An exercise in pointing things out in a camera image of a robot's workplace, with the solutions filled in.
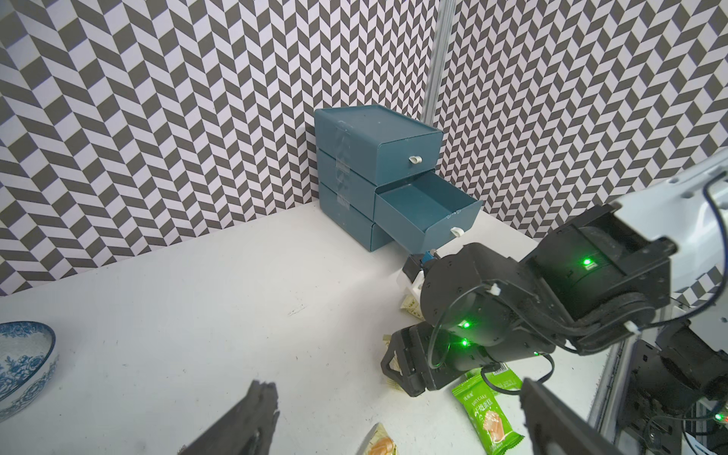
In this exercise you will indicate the yellow cookie packet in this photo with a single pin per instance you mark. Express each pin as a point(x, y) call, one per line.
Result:
point(411, 303)
point(377, 442)

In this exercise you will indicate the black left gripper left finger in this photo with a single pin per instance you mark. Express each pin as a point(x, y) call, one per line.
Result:
point(246, 429)

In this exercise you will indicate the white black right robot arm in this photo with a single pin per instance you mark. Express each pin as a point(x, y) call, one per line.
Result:
point(596, 281)

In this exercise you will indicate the green cookie packet bottom right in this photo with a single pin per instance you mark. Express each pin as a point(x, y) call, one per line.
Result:
point(503, 380)

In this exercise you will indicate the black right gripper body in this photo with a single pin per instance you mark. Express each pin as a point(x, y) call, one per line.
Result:
point(430, 366)

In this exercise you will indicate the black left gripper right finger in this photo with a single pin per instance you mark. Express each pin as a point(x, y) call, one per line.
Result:
point(555, 429)

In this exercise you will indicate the aluminium front rail frame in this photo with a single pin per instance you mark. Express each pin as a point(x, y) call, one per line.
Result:
point(611, 389)

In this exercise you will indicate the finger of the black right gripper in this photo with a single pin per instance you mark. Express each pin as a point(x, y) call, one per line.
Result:
point(390, 365)

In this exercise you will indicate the green cookie packet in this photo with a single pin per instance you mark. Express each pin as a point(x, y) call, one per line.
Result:
point(503, 380)
point(486, 415)

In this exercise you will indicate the blue white porcelain bowl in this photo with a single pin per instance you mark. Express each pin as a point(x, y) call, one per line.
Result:
point(29, 359)

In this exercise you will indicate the green cookie packet bottom left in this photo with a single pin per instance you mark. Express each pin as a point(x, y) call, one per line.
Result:
point(486, 415)

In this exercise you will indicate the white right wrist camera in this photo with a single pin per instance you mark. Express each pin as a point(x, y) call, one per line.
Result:
point(412, 275)

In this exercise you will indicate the teal three-drawer cabinet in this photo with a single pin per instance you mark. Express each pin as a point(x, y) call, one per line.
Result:
point(378, 180)

